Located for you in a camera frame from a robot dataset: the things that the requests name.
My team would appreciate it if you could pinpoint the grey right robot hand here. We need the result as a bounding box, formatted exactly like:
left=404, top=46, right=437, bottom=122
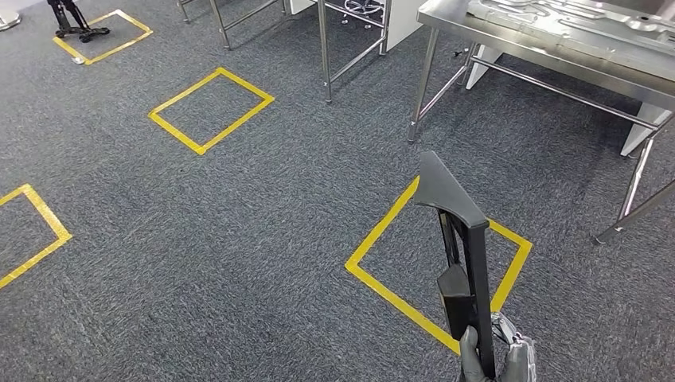
left=458, top=312, right=538, bottom=382

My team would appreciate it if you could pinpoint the black plastic plate part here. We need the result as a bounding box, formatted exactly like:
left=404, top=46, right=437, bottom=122
left=412, top=150, right=499, bottom=380

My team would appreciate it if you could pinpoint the stainless steel workbench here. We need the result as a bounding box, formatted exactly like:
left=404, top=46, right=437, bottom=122
left=407, top=0, right=675, bottom=246

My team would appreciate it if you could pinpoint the white panel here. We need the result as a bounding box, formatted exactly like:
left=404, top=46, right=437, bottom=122
left=621, top=103, right=673, bottom=158
left=466, top=45, right=502, bottom=91

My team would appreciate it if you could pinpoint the aluminium jig plate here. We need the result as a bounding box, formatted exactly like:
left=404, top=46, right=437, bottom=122
left=466, top=0, right=675, bottom=46

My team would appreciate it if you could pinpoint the white cabinet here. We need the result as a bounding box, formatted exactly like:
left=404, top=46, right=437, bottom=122
left=288, top=0, right=439, bottom=38

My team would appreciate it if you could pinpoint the stainless steel table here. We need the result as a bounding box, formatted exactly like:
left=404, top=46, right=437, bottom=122
left=176, top=0, right=394, bottom=105

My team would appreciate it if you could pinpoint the chrome stool base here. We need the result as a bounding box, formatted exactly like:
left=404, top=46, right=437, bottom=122
left=342, top=0, right=384, bottom=25

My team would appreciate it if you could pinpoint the black tripod dolly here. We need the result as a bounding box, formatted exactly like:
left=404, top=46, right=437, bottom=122
left=46, top=0, right=111, bottom=45

